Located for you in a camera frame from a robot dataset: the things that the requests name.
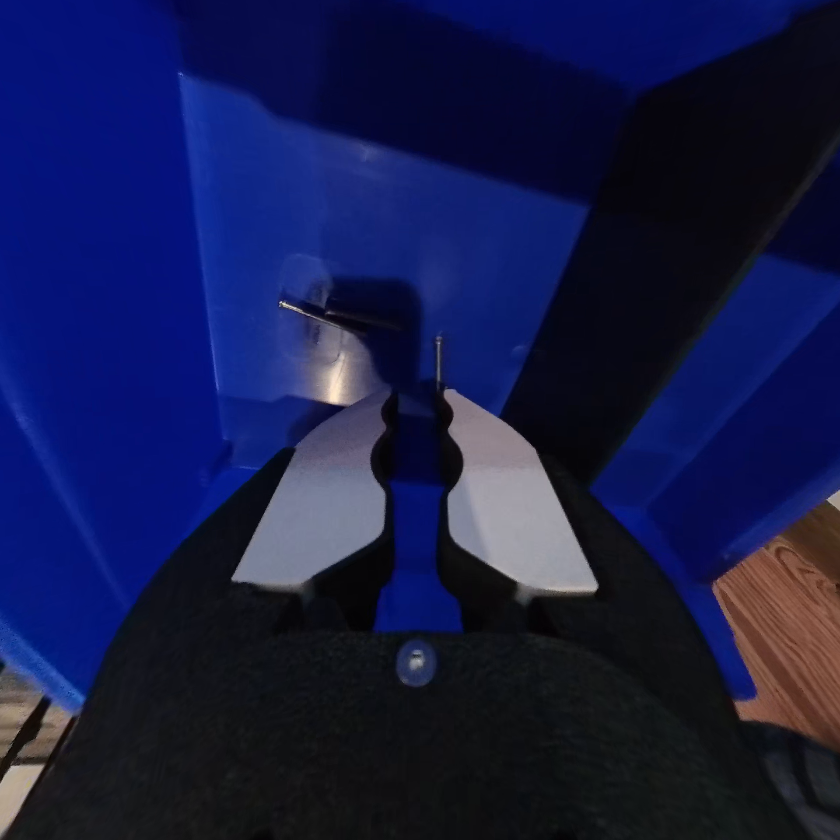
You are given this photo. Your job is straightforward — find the blue plastic bin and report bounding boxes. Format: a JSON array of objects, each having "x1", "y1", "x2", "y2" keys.
[{"x1": 0, "y1": 0, "x2": 840, "y2": 713}]

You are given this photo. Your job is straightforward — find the loose screws in bin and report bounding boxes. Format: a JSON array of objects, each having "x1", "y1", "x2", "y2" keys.
[{"x1": 277, "y1": 299, "x2": 403, "y2": 334}]

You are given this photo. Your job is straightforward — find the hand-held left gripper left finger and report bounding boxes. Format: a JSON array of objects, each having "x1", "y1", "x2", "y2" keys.
[{"x1": 231, "y1": 387, "x2": 403, "y2": 631}]

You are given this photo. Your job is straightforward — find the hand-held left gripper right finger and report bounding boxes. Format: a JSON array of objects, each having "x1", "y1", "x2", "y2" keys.
[{"x1": 430, "y1": 388, "x2": 599, "y2": 631}]

